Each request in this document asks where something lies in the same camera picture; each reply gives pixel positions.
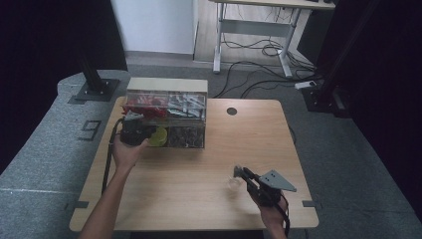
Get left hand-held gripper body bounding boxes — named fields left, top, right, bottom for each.
left=118, top=111, right=154, bottom=147

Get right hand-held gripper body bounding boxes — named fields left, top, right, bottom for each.
left=246, top=169, right=298, bottom=208

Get yellow-green round pods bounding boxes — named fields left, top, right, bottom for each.
left=147, top=126, right=169, bottom=147

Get clear glass cup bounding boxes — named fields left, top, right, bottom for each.
left=226, top=172, right=249, bottom=194

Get clear acrylic organizer box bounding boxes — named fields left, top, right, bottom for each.
left=120, top=77, right=209, bottom=149

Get person's left hand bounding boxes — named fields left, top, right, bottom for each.
left=110, top=134, right=151, bottom=171

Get person's right hand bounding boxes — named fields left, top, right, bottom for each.
left=251, top=194, right=289, bottom=229

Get pile of red packets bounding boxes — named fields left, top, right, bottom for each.
left=120, top=94, right=169, bottom=120

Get pile of dark packets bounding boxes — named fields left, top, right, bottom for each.
left=167, top=126, right=204, bottom=148

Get pile of white grey packets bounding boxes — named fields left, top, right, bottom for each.
left=167, top=93, right=207, bottom=119

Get white power strip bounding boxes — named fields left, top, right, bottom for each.
left=294, top=80, right=318, bottom=91

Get black curtain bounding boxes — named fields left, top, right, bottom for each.
left=0, top=0, right=129, bottom=175
left=297, top=0, right=422, bottom=222

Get white-framed wooden desk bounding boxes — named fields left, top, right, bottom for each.
left=208, top=0, right=336, bottom=80

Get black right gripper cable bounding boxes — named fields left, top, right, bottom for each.
left=274, top=193, right=292, bottom=238

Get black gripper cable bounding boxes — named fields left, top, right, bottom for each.
left=101, top=118, right=125, bottom=196
left=274, top=193, right=292, bottom=238

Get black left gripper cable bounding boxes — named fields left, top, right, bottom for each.
left=101, top=118, right=125, bottom=196

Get black stand with base plate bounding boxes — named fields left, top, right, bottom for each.
left=73, top=54, right=121, bottom=103

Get long black floor cables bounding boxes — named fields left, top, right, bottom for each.
left=212, top=60, right=325, bottom=100

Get black metal stand frame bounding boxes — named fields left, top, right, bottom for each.
left=301, top=0, right=382, bottom=119

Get coiled black floor cables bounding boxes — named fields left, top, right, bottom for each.
left=221, top=32, right=317, bottom=73

